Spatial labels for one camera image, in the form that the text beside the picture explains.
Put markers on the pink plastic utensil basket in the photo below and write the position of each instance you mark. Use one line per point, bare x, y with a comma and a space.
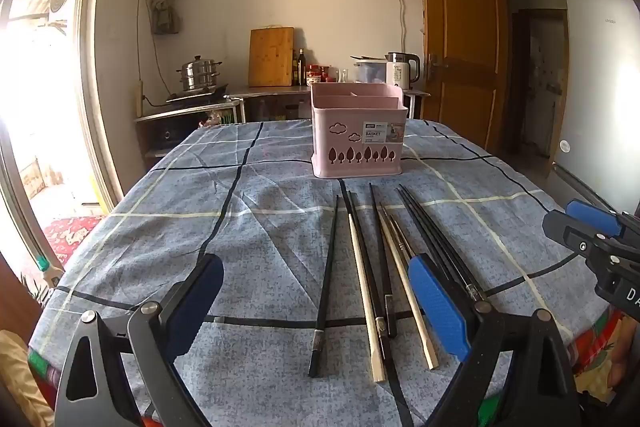
350, 142

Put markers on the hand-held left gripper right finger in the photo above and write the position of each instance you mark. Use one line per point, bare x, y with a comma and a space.
440, 307

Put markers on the beige cloth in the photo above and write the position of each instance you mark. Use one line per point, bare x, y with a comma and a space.
20, 372

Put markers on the steel steamer pot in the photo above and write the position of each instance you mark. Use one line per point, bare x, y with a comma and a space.
200, 74

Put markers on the beige power strip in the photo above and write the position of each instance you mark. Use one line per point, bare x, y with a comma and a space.
140, 99

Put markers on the red lidded jar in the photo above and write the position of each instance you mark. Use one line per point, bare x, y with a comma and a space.
316, 72

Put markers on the clear plastic lidded container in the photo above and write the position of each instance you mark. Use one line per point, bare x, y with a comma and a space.
372, 72

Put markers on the white sliding door frame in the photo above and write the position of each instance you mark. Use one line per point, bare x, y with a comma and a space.
95, 57

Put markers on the black cooker appliance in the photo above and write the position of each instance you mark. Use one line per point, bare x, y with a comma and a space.
165, 134

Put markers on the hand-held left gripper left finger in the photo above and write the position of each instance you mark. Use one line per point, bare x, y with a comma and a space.
200, 302

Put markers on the red patterned floor mat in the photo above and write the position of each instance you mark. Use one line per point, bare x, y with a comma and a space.
70, 239

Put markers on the white electric kettle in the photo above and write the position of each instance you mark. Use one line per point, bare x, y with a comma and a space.
400, 74

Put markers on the dark oil bottle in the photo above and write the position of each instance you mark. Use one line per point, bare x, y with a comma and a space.
301, 69

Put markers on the wooden cutting board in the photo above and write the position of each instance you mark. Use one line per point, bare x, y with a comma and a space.
270, 57

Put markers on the colourful printed cloth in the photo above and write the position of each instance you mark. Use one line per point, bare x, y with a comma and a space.
590, 342

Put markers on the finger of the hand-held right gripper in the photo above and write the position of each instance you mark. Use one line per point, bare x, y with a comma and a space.
570, 232
592, 217

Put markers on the steel stove stand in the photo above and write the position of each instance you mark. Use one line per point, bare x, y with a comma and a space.
175, 112

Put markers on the grey refrigerator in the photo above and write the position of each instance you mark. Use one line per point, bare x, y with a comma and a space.
595, 82

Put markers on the light wooden chopstick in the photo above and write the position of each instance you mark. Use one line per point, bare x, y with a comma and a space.
375, 357
421, 332

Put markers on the brown wooden door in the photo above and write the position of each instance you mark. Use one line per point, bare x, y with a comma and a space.
465, 32

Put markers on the clear drinking glass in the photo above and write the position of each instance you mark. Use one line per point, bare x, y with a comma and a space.
343, 77

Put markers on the gas stove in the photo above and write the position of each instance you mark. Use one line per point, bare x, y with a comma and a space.
195, 96

